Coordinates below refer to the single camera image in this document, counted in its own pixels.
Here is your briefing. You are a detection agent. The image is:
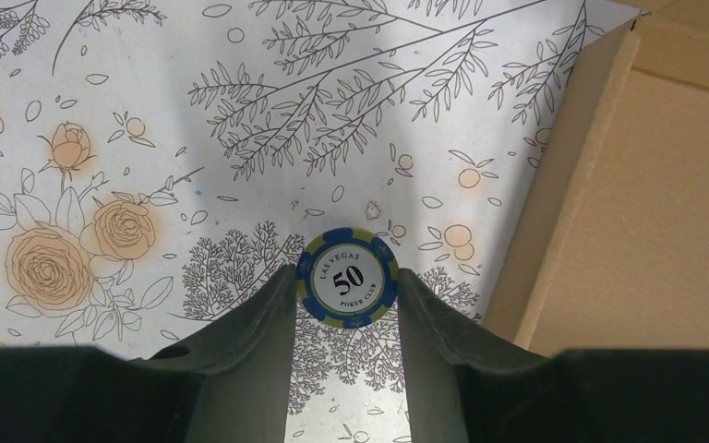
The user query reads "floral patterned table mat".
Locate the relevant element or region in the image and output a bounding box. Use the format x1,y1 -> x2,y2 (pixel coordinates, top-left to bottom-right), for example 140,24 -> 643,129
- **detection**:
0,1 -> 637,442

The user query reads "small black ring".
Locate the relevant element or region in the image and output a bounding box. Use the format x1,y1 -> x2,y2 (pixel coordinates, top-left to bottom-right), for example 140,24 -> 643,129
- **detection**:
295,226 -> 401,330

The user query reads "brown cardboard paper box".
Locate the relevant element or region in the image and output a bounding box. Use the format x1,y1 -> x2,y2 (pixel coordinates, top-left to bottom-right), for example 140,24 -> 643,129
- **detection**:
484,1 -> 709,355

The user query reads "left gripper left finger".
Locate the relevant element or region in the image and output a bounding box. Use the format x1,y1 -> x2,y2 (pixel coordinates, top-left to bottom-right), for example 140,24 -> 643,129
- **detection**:
146,265 -> 297,442

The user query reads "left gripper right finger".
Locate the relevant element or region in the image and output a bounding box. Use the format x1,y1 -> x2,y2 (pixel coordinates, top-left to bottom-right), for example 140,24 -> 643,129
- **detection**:
396,269 -> 544,442

